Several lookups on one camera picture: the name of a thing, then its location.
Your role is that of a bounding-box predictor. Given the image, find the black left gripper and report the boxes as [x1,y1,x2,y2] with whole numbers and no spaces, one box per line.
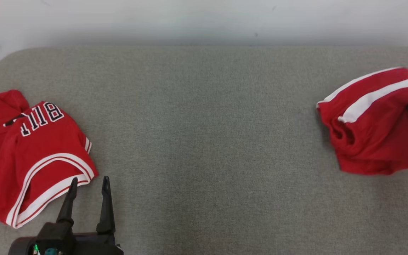
[8,176,124,255]

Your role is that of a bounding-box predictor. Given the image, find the red shorts with white stripe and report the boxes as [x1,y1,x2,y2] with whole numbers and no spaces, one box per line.
[316,67,408,176]

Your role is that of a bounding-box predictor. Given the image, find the red basketball jersey white trim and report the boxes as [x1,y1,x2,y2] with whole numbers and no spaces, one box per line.
[0,89,99,229]

